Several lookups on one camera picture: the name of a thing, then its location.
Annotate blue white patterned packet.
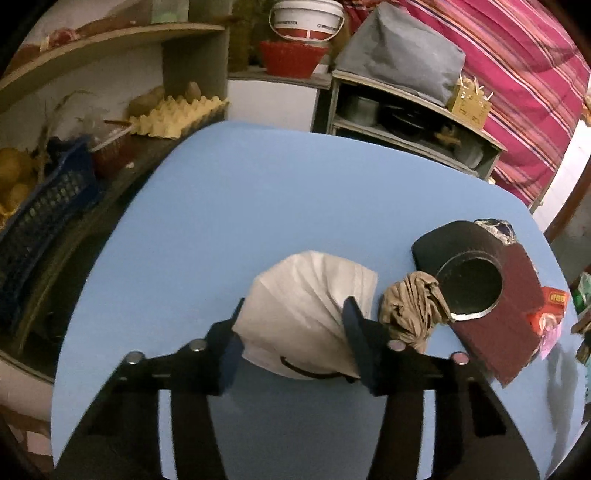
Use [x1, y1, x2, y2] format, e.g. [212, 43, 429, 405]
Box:
[475, 218, 515, 245]

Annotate brown wooden door frame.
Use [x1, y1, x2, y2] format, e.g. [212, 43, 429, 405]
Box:
[545, 180, 591, 241]

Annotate black pan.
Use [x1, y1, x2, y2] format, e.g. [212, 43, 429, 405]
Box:
[383, 105, 426, 134]

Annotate yellow green sack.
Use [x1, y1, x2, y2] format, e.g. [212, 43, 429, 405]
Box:
[229, 9, 262, 72]

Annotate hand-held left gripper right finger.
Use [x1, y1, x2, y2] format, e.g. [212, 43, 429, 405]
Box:
[342, 296, 541, 480]

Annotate pile of yellow potatoes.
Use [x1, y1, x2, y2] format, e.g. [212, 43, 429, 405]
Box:
[0, 148, 35, 227]

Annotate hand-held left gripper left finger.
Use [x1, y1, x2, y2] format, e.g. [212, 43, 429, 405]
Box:
[53, 298, 245, 480]

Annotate yellow cardboard box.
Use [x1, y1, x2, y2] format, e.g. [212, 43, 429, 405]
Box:
[448, 76, 494, 130]

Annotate grey wooden shelf unit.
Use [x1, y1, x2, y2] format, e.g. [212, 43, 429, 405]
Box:
[325, 69, 508, 181]

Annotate white cabinet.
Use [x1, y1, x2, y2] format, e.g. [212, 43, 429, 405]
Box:
[227, 67, 333, 134]

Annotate metal pot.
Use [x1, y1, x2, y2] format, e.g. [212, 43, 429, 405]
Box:
[344, 95, 380, 126]

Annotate dark blue plastic crate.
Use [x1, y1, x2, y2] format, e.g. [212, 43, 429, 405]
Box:
[0, 138, 105, 324]

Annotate green white carton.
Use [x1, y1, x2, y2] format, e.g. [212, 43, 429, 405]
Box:
[573, 272, 591, 319]

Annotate red plastic basket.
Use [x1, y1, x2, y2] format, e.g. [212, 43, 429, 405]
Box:
[259, 41, 329, 79]

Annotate dark red bowl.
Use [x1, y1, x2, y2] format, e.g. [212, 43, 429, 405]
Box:
[92, 131, 139, 174]

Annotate red snack packet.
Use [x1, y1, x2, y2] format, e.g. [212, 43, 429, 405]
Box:
[526, 286, 570, 361]

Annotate grey cloth cover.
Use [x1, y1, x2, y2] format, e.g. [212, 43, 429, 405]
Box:
[333, 4, 466, 106]

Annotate crumpled tan cloth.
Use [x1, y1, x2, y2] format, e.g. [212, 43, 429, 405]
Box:
[379, 271, 453, 354]

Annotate white cloth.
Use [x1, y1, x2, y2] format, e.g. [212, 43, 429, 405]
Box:
[232, 250, 378, 381]

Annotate curved wooden wall shelf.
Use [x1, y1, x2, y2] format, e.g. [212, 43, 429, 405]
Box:
[0, 21, 232, 370]

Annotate pink striped cloth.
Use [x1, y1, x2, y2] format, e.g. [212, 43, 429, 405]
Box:
[406, 0, 591, 206]

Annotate yellow egg carton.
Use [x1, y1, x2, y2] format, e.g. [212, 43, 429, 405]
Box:
[128, 96, 229, 139]

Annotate white plastic bucket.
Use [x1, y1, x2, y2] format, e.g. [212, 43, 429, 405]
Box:
[269, 0, 346, 43]

